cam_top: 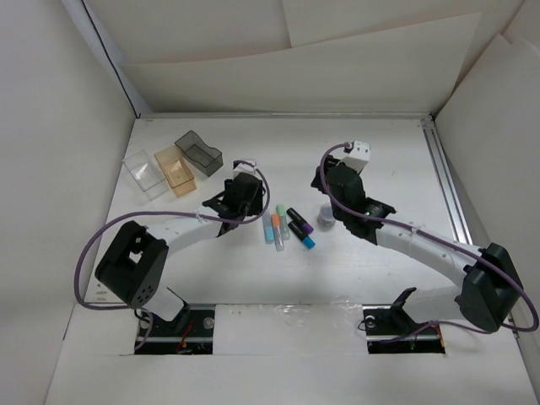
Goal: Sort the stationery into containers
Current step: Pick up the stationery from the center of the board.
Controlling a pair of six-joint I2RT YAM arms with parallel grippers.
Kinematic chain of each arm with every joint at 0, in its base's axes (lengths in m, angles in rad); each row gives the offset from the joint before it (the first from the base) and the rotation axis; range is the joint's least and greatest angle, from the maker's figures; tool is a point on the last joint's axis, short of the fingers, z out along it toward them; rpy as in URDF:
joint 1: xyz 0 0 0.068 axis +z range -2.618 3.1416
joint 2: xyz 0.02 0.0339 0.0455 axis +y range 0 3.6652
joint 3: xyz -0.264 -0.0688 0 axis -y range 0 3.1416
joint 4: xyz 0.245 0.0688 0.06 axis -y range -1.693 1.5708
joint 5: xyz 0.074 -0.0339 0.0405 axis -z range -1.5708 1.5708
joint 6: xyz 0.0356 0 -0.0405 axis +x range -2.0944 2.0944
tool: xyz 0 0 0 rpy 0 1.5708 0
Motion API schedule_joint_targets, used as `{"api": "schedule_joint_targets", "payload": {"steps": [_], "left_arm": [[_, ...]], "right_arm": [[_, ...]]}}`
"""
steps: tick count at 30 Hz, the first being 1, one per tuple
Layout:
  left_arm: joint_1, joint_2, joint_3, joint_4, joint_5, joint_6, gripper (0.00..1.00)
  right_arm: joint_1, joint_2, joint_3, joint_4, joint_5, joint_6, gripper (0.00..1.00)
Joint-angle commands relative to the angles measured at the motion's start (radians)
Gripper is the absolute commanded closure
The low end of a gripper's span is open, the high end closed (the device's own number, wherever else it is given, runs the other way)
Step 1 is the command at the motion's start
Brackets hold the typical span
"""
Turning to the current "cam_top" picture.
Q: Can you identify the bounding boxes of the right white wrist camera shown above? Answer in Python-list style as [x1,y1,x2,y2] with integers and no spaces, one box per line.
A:
[340,141,371,175]

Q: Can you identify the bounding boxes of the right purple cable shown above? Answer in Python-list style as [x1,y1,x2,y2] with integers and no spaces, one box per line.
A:
[318,143,540,343]

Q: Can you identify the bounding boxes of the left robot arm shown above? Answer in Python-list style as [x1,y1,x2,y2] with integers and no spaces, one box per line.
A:
[95,172,269,335]

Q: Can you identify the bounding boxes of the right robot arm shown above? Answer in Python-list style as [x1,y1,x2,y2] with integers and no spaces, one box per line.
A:
[311,154,525,333]

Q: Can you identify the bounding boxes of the black blue highlighter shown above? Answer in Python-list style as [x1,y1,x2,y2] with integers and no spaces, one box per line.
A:
[288,221,316,250]

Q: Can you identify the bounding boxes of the clear plastic container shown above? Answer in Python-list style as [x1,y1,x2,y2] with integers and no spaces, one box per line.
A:
[122,150,169,201]

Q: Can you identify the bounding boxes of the orange plastic container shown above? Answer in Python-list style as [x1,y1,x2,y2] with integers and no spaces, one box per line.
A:
[154,145,197,197]

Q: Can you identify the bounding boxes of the dark grey plastic container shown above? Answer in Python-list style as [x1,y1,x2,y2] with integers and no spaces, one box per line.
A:
[175,130,224,177]

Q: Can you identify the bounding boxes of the orange clear highlighter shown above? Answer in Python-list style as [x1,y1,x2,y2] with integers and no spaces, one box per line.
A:
[271,213,284,251]

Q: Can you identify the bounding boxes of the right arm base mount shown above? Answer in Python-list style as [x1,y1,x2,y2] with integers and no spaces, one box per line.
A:
[357,288,446,354]

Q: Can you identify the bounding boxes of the black purple highlighter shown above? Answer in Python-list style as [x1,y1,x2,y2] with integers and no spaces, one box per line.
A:
[286,208,314,235]

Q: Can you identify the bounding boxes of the green clear highlighter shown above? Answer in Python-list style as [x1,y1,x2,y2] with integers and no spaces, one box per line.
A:
[276,204,290,240]

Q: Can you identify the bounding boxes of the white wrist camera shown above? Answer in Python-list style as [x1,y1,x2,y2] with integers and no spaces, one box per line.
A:
[233,159,257,177]
[340,141,371,175]

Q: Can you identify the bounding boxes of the aluminium rail right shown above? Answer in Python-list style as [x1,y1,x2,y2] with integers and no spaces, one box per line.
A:
[420,116,473,244]

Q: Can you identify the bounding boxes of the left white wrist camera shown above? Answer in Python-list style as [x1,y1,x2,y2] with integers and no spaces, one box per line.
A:
[233,159,257,177]

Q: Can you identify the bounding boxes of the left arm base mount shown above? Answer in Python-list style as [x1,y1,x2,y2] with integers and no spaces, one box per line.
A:
[134,305,216,355]

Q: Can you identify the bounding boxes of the blue clear highlighter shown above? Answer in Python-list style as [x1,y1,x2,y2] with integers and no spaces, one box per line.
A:
[262,211,274,244]

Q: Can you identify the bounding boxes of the clear jar of paper clips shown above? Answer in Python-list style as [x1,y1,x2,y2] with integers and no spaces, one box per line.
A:
[317,203,336,230]

